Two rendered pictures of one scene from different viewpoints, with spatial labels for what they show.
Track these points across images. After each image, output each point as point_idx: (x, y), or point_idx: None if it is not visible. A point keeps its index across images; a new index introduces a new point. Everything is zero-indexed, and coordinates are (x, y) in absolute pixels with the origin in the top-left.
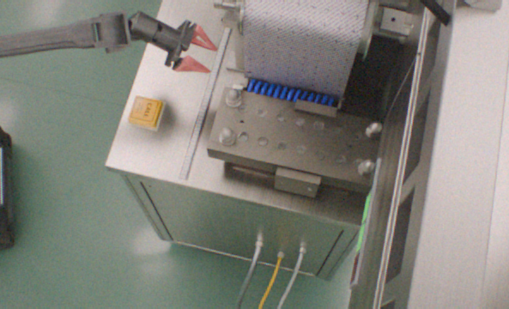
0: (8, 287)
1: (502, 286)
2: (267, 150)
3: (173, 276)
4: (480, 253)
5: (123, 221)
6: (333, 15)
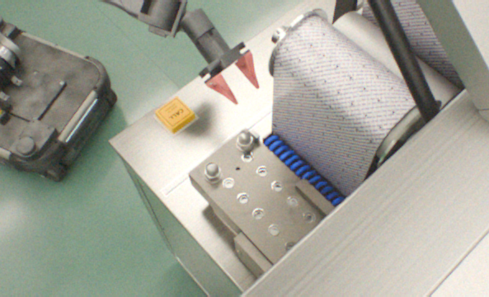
0: (34, 211)
1: None
2: (241, 209)
3: (161, 288)
4: None
5: None
6: (367, 96)
